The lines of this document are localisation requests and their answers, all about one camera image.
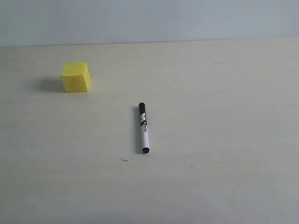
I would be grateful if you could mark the yellow foam cube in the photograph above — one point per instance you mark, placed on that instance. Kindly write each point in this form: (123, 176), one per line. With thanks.
(76, 77)

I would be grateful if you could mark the black and white marker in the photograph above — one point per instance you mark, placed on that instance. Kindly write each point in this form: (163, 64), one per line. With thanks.
(144, 129)

